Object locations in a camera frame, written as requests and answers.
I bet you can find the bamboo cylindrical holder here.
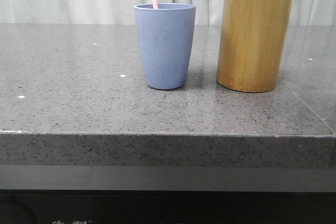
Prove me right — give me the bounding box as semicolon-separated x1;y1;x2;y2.
217;0;292;93

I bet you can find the blue plastic cup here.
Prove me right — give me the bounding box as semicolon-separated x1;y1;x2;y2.
134;3;196;90

